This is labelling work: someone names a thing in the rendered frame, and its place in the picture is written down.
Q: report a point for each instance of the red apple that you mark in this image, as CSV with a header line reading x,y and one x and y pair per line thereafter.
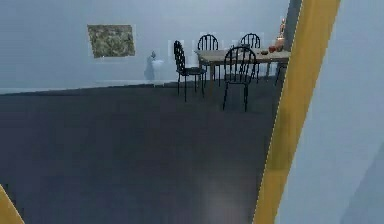
x,y
272,49

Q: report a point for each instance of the black metal chair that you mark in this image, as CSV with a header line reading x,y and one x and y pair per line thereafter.
x,y
239,68
208,42
182,66
251,40

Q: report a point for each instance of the yellow door frame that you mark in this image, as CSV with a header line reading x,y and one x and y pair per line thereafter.
x,y
293,110

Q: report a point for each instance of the wooden dining table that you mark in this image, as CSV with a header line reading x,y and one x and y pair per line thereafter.
x,y
216,56

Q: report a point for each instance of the orange tall vase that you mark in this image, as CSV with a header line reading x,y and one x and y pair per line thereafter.
x,y
280,39

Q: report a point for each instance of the dark small bowl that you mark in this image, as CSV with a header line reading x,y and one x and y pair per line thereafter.
x,y
264,52

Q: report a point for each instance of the green mottled wall picture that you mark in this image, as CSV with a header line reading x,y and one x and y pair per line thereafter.
x,y
111,40

